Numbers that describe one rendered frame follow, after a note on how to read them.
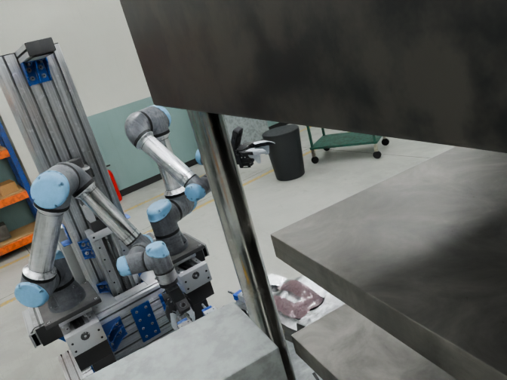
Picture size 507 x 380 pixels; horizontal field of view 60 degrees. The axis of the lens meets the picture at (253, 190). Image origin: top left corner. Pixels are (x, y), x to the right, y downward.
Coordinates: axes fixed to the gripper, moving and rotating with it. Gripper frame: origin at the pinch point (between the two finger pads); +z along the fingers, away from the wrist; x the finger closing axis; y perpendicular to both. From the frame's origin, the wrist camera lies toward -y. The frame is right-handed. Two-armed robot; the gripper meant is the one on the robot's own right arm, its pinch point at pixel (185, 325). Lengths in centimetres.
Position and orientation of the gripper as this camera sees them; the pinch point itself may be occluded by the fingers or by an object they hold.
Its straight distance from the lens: 179.7
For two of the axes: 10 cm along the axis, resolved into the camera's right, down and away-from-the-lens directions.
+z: 2.4, 9.1, 3.4
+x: -8.6, 3.6, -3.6
